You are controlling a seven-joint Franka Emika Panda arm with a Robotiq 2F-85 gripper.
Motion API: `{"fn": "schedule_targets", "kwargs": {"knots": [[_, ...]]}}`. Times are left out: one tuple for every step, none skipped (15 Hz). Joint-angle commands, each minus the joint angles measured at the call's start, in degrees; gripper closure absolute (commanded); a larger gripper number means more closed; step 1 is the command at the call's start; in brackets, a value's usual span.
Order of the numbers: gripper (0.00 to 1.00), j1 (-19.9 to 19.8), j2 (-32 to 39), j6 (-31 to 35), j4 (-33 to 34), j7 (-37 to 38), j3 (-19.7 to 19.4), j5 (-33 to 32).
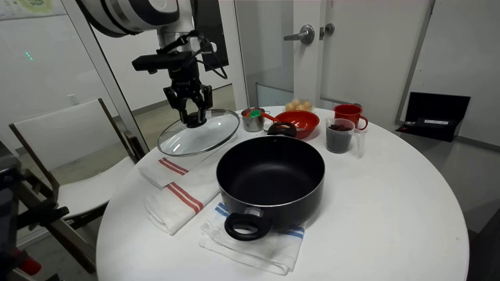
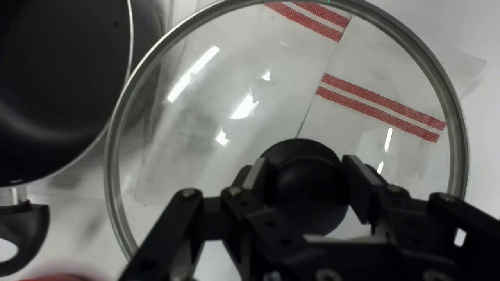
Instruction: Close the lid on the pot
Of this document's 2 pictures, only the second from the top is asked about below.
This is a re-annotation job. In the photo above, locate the black pot with handle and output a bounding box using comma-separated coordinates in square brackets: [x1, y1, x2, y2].
[0, 0, 168, 276]

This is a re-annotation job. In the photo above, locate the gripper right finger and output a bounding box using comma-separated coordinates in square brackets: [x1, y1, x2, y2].
[342, 155, 500, 281]

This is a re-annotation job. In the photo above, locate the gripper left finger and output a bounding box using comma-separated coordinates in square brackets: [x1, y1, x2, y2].
[117, 157, 310, 281]

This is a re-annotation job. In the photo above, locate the glass lid with black knob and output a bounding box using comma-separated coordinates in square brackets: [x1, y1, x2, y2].
[104, 0, 471, 267]

